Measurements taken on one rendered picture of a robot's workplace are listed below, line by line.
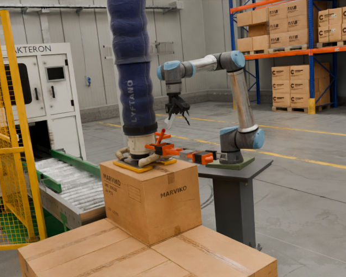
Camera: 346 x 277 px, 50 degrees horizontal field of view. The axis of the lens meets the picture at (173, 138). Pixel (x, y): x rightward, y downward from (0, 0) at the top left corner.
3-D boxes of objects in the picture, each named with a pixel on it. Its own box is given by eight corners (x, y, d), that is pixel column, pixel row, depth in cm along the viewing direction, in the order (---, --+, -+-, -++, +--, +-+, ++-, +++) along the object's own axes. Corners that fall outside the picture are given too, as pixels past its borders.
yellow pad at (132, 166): (112, 164, 250) (111, 156, 249) (125, 160, 256) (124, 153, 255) (139, 173, 223) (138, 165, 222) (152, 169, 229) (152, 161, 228)
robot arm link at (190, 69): (180, 62, 219) (167, 64, 210) (196, 60, 212) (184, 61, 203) (182, 78, 221) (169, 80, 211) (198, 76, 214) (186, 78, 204)
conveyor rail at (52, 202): (6, 177, 449) (4, 162, 445) (11, 176, 452) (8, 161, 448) (82, 239, 264) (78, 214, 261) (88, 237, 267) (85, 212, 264)
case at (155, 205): (106, 216, 265) (99, 163, 257) (153, 201, 287) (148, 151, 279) (149, 245, 217) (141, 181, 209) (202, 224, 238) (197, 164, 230)
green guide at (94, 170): (51, 155, 478) (50, 149, 476) (59, 154, 484) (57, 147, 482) (106, 179, 350) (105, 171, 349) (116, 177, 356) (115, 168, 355)
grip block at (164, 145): (154, 154, 224) (153, 145, 222) (167, 151, 229) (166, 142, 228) (162, 156, 217) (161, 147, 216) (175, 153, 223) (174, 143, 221)
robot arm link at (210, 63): (211, 54, 270) (152, 64, 219) (226, 51, 262) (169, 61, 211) (213, 70, 273) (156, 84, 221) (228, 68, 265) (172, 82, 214)
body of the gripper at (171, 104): (176, 112, 213) (174, 91, 211) (185, 113, 206) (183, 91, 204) (165, 114, 209) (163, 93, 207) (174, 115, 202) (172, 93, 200)
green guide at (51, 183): (7, 165, 448) (6, 158, 446) (16, 163, 454) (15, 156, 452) (50, 195, 320) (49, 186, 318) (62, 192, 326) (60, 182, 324)
